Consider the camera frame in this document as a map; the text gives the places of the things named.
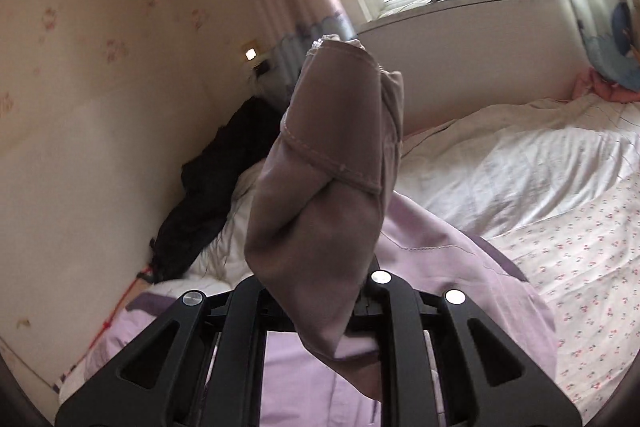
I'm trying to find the lilac padded jacket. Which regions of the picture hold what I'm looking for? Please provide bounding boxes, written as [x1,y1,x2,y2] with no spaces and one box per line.
[81,37,559,427]

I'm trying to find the white pillow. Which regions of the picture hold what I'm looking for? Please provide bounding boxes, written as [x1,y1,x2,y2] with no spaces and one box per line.
[186,160,265,287]

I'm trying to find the white cherry print duvet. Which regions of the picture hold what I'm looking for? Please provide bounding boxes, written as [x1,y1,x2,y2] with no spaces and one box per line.
[396,95,639,419]

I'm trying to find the blue cartoon curtain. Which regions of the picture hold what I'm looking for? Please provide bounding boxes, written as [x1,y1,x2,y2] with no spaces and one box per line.
[570,0,639,93]

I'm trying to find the red cord on wall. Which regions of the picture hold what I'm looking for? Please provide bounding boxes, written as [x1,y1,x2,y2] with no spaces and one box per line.
[60,263,154,388]

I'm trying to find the black garment by wall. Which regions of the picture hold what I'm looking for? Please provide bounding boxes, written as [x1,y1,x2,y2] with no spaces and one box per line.
[148,96,282,283]

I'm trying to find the wall socket plate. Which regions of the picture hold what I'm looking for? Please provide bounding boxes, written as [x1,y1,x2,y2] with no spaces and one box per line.
[241,39,260,63]

